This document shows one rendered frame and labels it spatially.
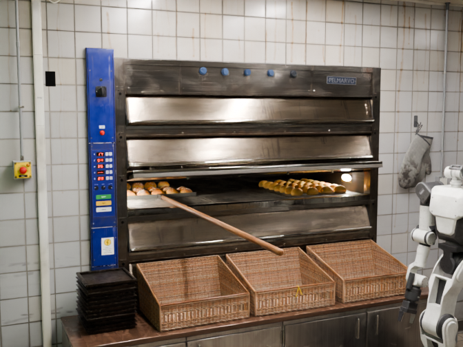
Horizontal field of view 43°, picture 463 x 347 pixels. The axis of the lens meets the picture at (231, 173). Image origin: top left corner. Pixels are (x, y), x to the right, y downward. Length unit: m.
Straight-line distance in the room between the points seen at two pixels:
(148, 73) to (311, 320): 1.80
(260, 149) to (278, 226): 0.55
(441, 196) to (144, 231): 1.76
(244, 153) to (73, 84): 1.17
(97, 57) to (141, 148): 0.60
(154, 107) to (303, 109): 1.05
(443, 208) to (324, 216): 1.09
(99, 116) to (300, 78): 1.40
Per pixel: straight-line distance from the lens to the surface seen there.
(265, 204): 3.96
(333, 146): 4.19
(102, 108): 3.53
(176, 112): 3.67
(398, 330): 4.10
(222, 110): 3.79
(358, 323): 3.86
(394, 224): 4.59
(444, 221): 3.42
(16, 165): 3.44
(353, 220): 4.35
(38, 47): 3.51
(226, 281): 3.76
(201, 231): 3.81
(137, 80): 3.63
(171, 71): 3.69
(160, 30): 3.68
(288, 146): 4.01
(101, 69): 3.54
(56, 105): 3.52
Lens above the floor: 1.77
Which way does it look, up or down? 6 degrees down
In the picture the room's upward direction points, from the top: straight up
